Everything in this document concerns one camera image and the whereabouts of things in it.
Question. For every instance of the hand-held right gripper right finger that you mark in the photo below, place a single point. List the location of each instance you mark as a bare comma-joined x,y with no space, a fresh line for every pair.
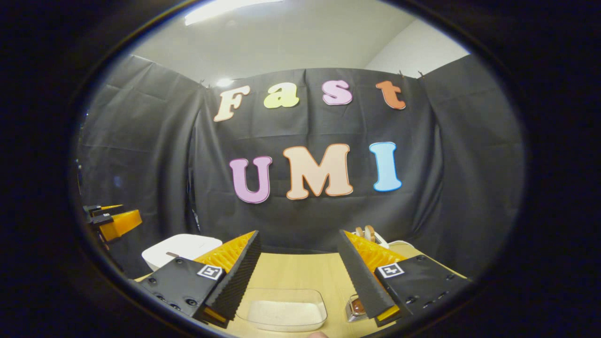
361,281

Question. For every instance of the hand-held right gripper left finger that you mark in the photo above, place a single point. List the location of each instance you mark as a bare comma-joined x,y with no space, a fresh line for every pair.
237,281

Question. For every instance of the clear plastic tray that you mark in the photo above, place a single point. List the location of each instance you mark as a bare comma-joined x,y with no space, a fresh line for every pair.
281,293

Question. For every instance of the white toaster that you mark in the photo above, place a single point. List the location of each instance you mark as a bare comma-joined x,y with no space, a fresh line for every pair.
381,240

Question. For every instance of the white rice cooker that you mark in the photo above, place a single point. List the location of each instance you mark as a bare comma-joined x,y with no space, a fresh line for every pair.
183,246

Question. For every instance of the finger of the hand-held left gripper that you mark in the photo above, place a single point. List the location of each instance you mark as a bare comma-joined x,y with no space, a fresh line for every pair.
105,208
119,224

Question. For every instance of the black backdrop cloth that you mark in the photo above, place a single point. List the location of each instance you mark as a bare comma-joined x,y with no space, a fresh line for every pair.
469,164

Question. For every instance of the clear chopstick holder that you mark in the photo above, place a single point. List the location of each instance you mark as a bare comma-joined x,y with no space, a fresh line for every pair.
350,312

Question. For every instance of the brown wooden spoon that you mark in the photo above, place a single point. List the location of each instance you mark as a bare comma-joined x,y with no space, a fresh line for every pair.
358,307

